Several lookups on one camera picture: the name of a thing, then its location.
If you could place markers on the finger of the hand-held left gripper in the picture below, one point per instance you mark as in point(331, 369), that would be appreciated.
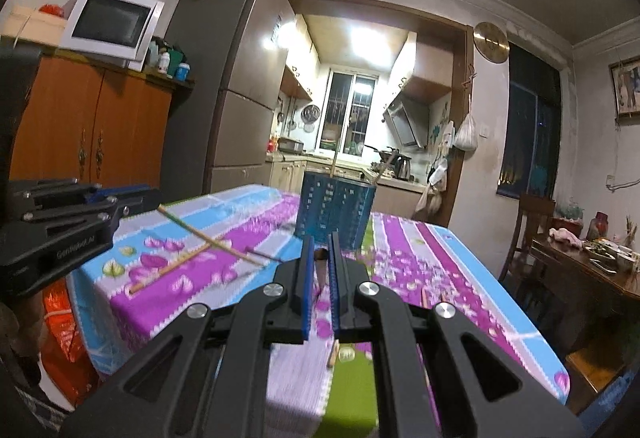
point(65, 243)
point(135, 198)

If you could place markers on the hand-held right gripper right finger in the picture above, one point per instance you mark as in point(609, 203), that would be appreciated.
point(336, 288)

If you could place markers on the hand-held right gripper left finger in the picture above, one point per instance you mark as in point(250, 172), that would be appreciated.
point(305, 293)

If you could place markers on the wooden chopstick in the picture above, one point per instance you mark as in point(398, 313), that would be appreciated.
point(332, 165)
point(382, 170)
point(220, 247)
point(320, 254)
point(170, 270)

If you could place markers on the blue perforated utensil holder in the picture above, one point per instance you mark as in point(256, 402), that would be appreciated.
point(345, 213)

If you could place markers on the orange wooden cabinet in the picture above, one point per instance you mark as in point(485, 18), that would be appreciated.
point(125, 128)

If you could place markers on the cardboard box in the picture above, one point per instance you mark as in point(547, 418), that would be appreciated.
point(30, 25)

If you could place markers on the red plastic bag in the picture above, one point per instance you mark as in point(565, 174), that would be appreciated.
point(65, 333)

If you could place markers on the purple floral tablecloth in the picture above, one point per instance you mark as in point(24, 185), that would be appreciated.
point(450, 318)

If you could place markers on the kitchen counter cabinets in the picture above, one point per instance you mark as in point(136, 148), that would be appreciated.
point(285, 175)

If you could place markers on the white microwave oven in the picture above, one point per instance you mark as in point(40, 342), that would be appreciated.
point(107, 23)

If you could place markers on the blue lidded jar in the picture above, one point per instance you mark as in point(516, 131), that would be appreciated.
point(183, 72)

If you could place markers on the hanging cloth bag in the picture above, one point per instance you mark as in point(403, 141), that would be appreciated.
point(432, 193)

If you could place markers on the metal kettle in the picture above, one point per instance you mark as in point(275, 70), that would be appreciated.
point(403, 168)

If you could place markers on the white bottle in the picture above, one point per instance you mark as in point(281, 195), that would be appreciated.
point(165, 63)

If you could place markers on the black wok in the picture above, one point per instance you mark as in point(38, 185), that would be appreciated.
point(382, 152)

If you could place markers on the green container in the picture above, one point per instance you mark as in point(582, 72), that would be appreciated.
point(176, 58)

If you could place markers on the metal cooking pot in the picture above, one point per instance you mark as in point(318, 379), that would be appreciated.
point(291, 145)

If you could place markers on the grey refrigerator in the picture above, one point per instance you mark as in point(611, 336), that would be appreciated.
point(240, 68)

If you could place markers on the barred kitchen window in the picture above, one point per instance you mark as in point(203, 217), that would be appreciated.
point(350, 113)

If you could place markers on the round metal strainer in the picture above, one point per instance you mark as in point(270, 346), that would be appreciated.
point(311, 113)

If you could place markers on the metal range hood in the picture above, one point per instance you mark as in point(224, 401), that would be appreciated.
point(405, 123)

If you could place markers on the hanging white plastic bag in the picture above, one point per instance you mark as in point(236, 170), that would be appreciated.
point(465, 135)

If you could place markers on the dark wooden chair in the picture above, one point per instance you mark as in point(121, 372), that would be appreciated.
point(535, 218)

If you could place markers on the pink cloth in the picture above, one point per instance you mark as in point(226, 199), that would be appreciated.
point(565, 238)

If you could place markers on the kitchen ceiling light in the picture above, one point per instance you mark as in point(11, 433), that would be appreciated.
point(377, 40)

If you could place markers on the dark window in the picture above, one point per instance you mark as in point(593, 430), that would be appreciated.
point(530, 128)

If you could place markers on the dark wooden side table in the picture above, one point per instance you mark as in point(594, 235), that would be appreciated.
point(590, 283)

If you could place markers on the red jar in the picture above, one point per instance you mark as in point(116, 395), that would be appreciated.
point(598, 227)

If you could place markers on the wooden stool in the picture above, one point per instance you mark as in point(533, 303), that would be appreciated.
point(595, 378)

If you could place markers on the white wall switch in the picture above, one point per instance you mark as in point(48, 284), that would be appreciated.
point(485, 130)

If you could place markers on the round gold wall clock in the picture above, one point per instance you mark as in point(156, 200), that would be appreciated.
point(491, 43)

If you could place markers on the framed wall picture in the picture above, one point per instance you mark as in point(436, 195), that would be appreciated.
point(627, 88)

